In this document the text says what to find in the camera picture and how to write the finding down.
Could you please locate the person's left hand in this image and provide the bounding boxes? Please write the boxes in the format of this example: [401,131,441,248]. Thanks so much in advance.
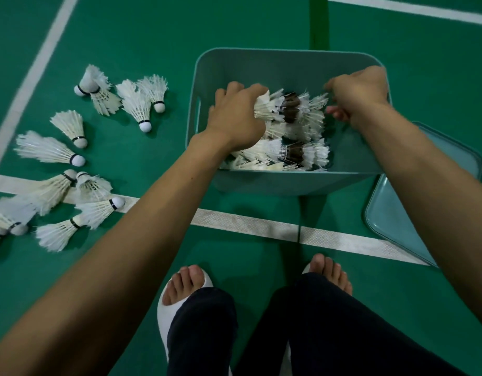
[204,81,270,153]

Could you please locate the person's right hand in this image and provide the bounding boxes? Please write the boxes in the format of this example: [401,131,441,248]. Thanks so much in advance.
[324,66,391,130]

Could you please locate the scattered loose feather shuttlecocks group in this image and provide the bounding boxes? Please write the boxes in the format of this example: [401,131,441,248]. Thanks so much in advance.
[0,64,169,260]

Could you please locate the pile of white shuttlecocks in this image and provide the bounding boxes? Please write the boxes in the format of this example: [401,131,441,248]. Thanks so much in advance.
[219,113,331,172]

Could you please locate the person's left forearm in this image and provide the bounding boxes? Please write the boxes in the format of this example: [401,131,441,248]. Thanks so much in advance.
[0,131,237,376]

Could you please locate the person's left foot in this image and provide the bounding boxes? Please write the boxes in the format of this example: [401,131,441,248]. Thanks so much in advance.
[162,265,206,307]

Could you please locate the person's right forearm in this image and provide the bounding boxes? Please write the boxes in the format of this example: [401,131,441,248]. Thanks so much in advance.
[350,102,482,338]

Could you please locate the person's right foot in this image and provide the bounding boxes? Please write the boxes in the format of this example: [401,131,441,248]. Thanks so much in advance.
[308,253,353,296]

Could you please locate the nested shuttlecock stack brown cork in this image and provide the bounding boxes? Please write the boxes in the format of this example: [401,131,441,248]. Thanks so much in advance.
[254,89,330,124]

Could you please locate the dark trousers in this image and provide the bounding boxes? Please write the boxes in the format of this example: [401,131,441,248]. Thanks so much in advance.
[167,272,467,376]

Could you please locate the person's foot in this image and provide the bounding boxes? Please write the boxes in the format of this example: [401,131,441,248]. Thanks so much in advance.
[308,253,353,296]
[162,265,206,307]

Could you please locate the teal plastic bin lid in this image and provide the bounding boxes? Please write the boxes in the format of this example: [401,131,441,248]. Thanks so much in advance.
[364,121,482,268]

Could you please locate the teal plastic storage bin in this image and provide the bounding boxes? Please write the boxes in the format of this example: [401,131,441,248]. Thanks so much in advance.
[185,48,393,196]

